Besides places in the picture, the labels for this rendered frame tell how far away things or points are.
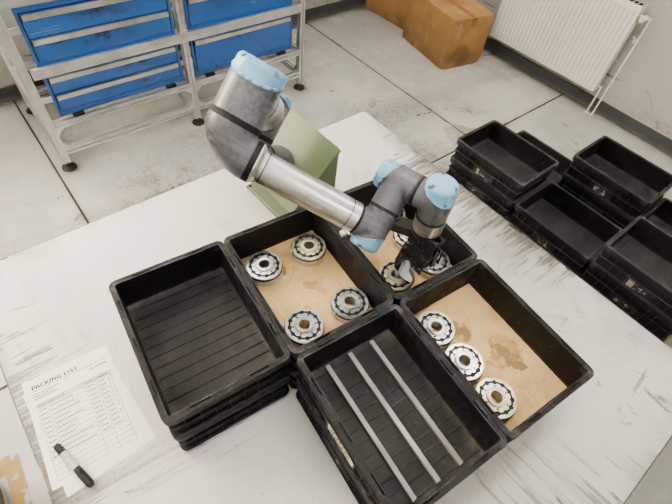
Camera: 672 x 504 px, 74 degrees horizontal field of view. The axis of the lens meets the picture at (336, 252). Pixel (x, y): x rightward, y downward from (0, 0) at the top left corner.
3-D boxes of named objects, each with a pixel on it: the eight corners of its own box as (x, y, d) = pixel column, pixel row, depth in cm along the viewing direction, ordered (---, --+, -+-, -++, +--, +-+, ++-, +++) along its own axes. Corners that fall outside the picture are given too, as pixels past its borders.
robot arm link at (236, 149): (182, 156, 91) (381, 261, 104) (206, 107, 90) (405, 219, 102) (190, 154, 102) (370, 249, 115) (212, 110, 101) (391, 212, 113)
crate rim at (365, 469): (293, 361, 104) (293, 356, 102) (395, 306, 116) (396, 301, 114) (397, 532, 84) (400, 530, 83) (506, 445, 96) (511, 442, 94)
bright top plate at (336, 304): (323, 299, 121) (323, 298, 120) (351, 281, 125) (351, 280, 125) (348, 326, 117) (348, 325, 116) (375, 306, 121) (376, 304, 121)
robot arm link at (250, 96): (239, 127, 143) (202, 105, 90) (261, 84, 141) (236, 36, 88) (273, 146, 145) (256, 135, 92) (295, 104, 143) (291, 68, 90)
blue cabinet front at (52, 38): (59, 115, 242) (10, 7, 198) (183, 79, 274) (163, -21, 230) (61, 118, 241) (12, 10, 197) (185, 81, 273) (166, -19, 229)
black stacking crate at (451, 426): (294, 378, 111) (294, 358, 102) (388, 325, 123) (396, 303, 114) (388, 536, 92) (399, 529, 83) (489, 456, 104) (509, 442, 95)
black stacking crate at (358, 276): (226, 265, 131) (222, 240, 122) (313, 229, 142) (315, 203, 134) (293, 376, 111) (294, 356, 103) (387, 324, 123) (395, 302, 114)
